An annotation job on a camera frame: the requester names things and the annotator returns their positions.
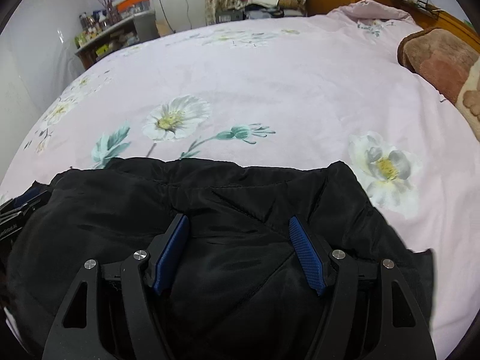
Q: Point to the brown beige plush blanket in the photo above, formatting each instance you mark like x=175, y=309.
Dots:
x=449, y=64

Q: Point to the black puffer hooded jacket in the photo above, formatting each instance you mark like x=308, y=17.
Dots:
x=74, y=277

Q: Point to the pile of clothes by window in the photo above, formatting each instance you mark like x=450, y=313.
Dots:
x=238, y=10

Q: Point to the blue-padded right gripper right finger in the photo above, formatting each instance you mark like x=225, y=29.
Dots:
x=313, y=254

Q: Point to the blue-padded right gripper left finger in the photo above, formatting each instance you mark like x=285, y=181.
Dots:
x=164, y=256

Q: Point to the orange white storage box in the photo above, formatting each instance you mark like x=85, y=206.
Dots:
x=127, y=8

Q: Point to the wooden shelf with clutter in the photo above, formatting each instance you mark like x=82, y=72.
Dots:
x=130, y=31

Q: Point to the wooden headboard shelf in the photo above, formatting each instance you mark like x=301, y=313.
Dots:
x=429, y=16

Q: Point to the pink floral bed sheet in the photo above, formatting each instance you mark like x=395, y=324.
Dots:
x=292, y=92

